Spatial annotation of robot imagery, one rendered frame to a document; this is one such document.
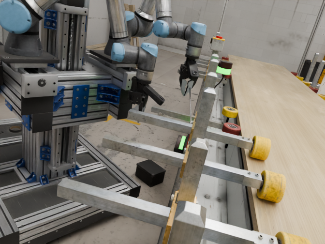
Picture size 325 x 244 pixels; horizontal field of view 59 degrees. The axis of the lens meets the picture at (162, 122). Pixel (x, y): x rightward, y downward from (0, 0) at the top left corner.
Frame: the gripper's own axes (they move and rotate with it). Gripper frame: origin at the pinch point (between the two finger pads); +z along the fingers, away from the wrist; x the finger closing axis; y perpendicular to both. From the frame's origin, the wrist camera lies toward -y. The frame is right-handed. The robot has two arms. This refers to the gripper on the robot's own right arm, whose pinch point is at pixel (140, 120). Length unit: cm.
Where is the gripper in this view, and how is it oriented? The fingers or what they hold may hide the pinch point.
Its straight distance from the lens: 136.1
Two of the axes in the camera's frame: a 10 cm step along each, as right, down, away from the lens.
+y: -9.6, -2.6, 1.0
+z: -2.1, 9.0, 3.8
